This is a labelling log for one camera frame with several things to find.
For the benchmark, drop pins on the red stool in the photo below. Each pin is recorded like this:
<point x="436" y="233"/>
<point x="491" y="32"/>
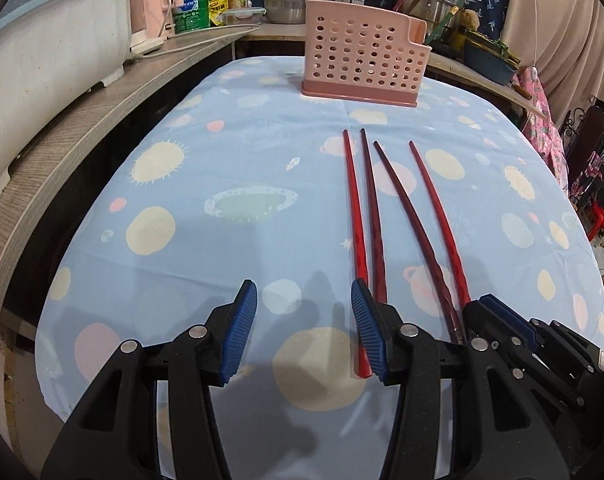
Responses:
<point x="598" y="220"/>

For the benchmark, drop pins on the green chopstick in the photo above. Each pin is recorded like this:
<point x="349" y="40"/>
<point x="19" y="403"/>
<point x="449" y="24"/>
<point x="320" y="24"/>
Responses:
<point x="444" y="22"/>

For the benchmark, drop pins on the white dish drainer tub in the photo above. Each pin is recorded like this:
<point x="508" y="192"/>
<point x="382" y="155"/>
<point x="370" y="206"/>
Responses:
<point x="47" y="45"/>

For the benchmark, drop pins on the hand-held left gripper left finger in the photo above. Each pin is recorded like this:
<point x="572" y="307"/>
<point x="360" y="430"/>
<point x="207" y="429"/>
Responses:
<point x="239" y="330"/>

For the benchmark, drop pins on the pink perforated utensil basket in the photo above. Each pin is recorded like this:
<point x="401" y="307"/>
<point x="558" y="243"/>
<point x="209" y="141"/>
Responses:
<point x="362" y="55"/>

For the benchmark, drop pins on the clear food container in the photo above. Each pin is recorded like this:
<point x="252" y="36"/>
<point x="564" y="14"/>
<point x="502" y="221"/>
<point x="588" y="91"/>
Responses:
<point x="242" y="16"/>

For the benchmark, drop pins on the wooden shelf board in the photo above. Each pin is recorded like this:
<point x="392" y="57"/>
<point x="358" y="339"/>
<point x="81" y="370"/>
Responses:
<point x="72" y="150"/>

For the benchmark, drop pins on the beige curtain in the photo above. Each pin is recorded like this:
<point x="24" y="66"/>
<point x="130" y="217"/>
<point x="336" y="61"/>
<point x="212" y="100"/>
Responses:
<point x="557" y="20"/>

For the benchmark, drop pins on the black metal chair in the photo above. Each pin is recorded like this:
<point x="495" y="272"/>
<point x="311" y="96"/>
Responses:
<point x="587" y="140"/>

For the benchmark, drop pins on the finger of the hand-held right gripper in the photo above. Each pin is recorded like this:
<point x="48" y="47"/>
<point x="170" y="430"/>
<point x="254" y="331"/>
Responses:
<point x="557" y="340"/>
<point x="502" y="317"/>

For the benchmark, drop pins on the green detergent bottle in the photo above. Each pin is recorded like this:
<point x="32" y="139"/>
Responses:
<point x="193" y="10"/>

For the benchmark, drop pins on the blue patterned tablecloth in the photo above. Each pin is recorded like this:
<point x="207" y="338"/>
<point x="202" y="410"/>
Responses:
<point x="207" y="240"/>

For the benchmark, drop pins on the red chopstick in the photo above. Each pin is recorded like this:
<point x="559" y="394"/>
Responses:
<point x="439" y="210"/>
<point x="354" y="220"/>

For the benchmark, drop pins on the yellow packet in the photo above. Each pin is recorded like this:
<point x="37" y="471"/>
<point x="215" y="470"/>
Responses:
<point x="218" y="12"/>

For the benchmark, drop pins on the blue basin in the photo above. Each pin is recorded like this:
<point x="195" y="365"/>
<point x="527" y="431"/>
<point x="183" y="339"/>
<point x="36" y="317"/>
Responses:
<point x="489" y="62"/>

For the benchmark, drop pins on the small steel pot with lid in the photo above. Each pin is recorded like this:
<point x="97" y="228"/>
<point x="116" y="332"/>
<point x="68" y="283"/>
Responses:
<point x="285" y="9"/>

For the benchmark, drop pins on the pink floral cloth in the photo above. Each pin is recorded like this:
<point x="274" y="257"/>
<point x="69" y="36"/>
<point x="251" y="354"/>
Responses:
<point x="544" y="125"/>

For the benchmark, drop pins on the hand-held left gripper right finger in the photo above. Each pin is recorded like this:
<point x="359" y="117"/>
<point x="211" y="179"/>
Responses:
<point x="369" y="330"/>

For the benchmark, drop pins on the pink electric kettle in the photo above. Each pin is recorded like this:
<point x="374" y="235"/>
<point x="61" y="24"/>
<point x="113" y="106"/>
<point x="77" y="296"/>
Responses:
<point x="154" y="5"/>

